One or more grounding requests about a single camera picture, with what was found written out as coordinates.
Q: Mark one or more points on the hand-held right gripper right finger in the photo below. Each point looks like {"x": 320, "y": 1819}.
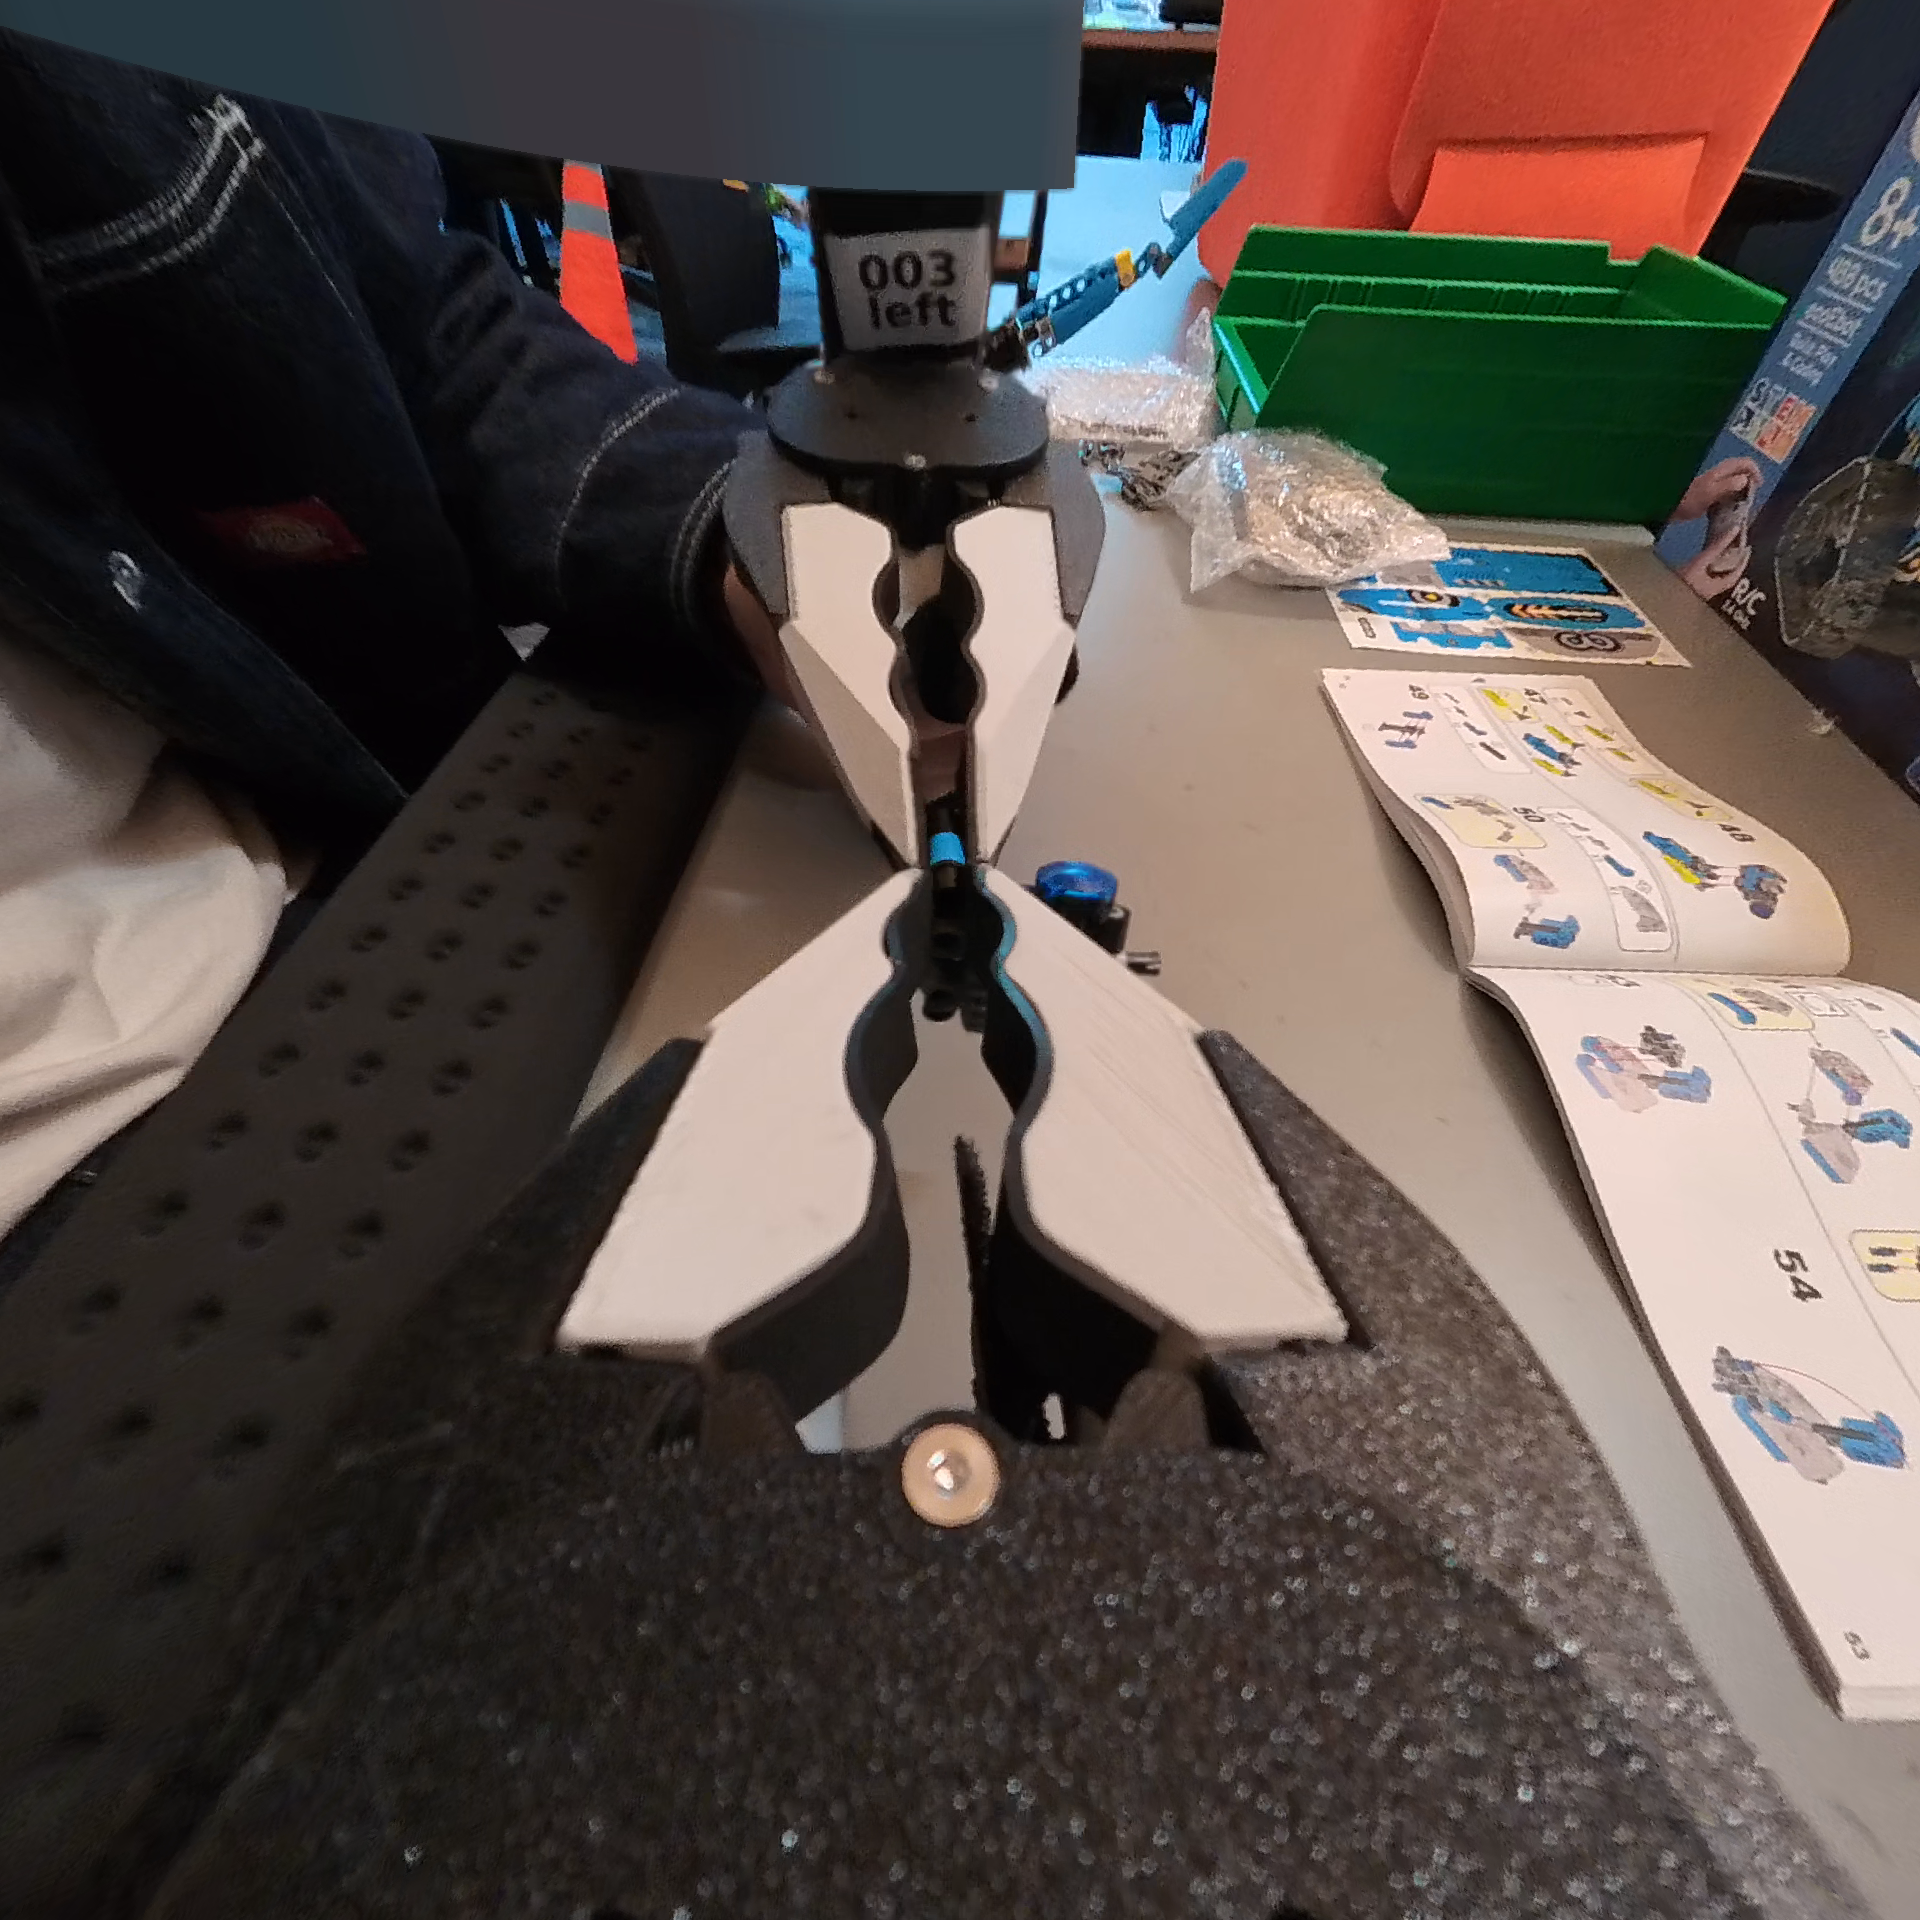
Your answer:
{"x": 1202, "y": 1204}

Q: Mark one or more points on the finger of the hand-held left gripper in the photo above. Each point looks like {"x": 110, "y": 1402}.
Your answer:
{"x": 1024, "y": 631}
{"x": 849, "y": 648}

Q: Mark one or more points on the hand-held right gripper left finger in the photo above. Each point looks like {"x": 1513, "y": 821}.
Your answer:
{"x": 722, "y": 1204}

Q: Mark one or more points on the black blue brick assembly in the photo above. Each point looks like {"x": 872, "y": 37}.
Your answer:
{"x": 954, "y": 945}

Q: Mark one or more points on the grey desk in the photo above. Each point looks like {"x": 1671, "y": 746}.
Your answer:
{"x": 1288, "y": 987}

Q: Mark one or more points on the clear plastic bag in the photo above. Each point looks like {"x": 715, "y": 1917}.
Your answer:
{"x": 1127, "y": 407}
{"x": 1303, "y": 512}

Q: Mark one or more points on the blue toy robot model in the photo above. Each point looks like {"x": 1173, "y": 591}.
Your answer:
{"x": 1127, "y": 269}

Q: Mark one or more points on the orange traffic cone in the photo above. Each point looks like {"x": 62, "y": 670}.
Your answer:
{"x": 593, "y": 269}

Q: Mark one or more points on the black perforated mat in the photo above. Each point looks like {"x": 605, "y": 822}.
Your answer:
{"x": 305, "y": 1204}

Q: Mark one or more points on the blue white leaflet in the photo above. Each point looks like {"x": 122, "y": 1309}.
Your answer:
{"x": 1497, "y": 611}

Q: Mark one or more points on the building instruction booklet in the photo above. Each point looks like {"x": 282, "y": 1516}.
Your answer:
{"x": 1678, "y": 1021}

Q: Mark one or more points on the green plastic bin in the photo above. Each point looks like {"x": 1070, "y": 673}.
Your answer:
{"x": 1468, "y": 376}

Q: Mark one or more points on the white shirt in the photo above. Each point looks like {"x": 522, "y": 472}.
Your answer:
{"x": 102, "y": 929}

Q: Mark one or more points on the red plastic bin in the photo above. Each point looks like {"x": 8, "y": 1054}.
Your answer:
{"x": 1497, "y": 105}

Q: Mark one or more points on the dark blue toy set box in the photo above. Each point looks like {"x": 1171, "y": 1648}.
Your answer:
{"x": 1832, "y": 512}

